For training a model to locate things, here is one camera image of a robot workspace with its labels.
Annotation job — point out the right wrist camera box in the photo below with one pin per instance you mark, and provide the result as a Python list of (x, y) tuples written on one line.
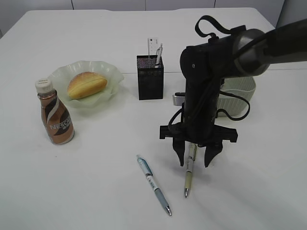
[(178, 98)]

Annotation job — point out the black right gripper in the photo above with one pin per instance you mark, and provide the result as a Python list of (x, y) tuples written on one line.
[(203, 133)]

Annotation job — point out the light blue pen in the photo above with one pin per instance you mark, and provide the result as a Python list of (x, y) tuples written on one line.
[(152, 182)]

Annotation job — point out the pale green glass plate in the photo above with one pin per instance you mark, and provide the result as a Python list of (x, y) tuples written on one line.
[(61, 77)]

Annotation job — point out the yellow bread roll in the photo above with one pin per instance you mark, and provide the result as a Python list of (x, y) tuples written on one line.
[(86, 84)]

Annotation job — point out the brown coffee bottle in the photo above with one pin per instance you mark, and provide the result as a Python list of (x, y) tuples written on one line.
[(54, 114)]

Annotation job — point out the clear plastic ruler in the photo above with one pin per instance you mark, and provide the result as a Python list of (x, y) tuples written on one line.
[(153, 45)]

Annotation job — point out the black mesh pen holder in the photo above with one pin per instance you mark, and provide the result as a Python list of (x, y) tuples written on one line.
[(150, 78)]

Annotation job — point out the silver grey pen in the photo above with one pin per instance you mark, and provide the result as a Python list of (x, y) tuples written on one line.
[(159, 54)]

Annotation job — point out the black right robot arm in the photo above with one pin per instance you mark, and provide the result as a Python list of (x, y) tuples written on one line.
[(241, 52)]

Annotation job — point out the beige white pen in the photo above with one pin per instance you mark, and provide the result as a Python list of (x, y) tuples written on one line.
[(189, 170)]

